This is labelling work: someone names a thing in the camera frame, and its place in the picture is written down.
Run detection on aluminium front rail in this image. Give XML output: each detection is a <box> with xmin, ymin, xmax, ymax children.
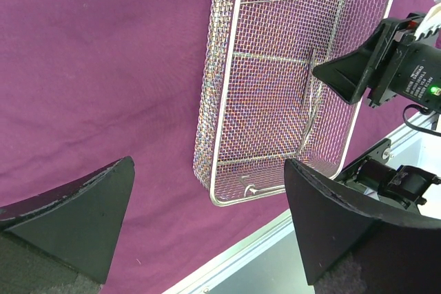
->
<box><xmin>166</xmin><ymin>110</ymin><xmax>440</xmax><ymax>293</ymax></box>

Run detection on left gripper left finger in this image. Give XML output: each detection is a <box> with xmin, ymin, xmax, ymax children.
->
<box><xmin>1</xmin><ymin>156</ymin><xmax>135</xmax><ymax>293</ymax></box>

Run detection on metal mesh instrument tray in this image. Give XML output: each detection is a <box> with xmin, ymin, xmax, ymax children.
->
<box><xmin>193</xmin><ymin>0</ymin><xmax>393</xmax><ymax>207</ymax></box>

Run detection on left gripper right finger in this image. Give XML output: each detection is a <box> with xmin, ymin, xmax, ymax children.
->
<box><xmin>284</xmin><ymin>159</ymin><xmax>440</xmax><ymax>293</ymax></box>

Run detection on purple cloth wrap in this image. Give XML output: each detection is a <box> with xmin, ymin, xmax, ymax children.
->
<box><xmin>1</xmin><ymin>0</ymin><xmax>433</xmax><ymax>293</ymax></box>

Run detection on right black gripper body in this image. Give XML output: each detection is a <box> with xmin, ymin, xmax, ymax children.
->
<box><xmin>367</xmin><ymin>12</ymin><xmax>425</xmax><ymax>108</ymax></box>

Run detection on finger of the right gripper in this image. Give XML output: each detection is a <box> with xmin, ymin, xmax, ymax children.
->
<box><xmin>313</xmin><ymin>28</ymin><xmax>385</xmax><ymax>105</ymax></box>

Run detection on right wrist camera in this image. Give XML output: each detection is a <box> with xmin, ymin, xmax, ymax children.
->
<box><xmin>390</xmin><ymin>43</ymin><xmax>440</xmax><ymax>112</ymax></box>

